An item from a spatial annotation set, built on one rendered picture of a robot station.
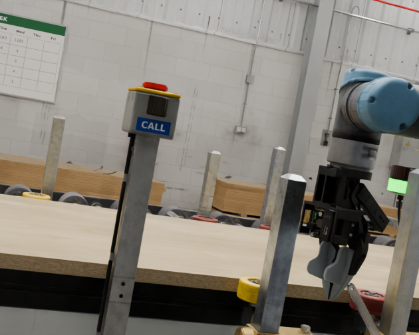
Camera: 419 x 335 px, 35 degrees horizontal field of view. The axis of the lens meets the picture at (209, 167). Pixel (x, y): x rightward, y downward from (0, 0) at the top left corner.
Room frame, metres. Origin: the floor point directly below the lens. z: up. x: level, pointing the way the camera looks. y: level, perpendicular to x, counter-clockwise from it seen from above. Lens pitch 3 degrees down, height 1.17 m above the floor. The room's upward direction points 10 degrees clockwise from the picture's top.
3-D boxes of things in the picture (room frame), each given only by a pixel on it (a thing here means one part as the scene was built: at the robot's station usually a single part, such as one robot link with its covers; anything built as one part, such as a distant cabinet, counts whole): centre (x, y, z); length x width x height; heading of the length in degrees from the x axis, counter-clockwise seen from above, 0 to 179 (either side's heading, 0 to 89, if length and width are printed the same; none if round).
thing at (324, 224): (1.04, -0.21, 1.10); 0.09 x 0.08 x 0.12; 128
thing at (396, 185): (1.23, -0.36, 1.14); 0.06 x 0.06 x 0.02
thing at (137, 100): (1.03, 0.10, 1.18); 0.07 x 0.07 x 0.08; 18
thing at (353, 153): (1.04, -0.22, 1.18); 0.08 x 0.08 x 0.05
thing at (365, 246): (1.03, -0.24, 1.04); 0.05 x 0.02 x 0.09; 38
